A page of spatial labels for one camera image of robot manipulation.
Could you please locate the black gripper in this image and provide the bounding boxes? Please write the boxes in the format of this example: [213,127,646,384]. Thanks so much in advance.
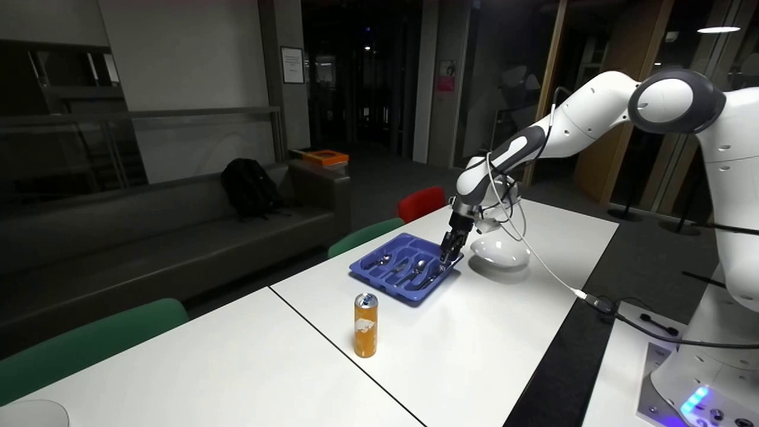
[437,201,485,269]

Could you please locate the blue plastic cutlery tray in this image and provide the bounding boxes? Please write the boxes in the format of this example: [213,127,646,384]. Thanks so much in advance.
[347,230,466,308]

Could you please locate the silver tablespoon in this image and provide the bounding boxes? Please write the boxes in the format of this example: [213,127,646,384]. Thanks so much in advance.
[399,257,434,287]

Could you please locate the bright red chair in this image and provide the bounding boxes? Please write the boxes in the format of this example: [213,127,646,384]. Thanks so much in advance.
[396,185,451,226]

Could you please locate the green chair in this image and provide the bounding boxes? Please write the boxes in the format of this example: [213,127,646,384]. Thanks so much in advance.
[0,297,189,409]
[326,217,408,261]

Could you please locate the orange drink can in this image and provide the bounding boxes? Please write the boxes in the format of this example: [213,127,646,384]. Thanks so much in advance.
[352,293,379,362]

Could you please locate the black backpack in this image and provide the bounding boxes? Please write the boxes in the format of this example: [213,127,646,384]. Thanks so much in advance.
[219,156,287,224]

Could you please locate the glass metal balustrade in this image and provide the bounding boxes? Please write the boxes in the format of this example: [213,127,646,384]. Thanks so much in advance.
[0,104,285,198]

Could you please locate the grey sofa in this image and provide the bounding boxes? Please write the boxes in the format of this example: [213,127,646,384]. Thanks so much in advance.
[0,162,353,354]

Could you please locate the ceiling light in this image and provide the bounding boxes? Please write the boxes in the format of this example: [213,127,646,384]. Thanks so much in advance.
[696,22,746,35]

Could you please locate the white round bowl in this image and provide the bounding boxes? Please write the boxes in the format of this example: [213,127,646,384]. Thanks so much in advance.
[0,399,71,427]

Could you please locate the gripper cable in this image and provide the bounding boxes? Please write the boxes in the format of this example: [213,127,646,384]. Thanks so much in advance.
[472,175,759,352]

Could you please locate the red wall sign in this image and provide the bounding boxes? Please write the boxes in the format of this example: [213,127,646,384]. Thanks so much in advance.
[434,58,457,92]

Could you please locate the black dumbbell shaped handle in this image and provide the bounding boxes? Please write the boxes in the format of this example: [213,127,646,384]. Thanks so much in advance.
[638,314,682,338]

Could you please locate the framed wall notice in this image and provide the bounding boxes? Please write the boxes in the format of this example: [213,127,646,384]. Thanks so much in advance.
[281,46,306,85]

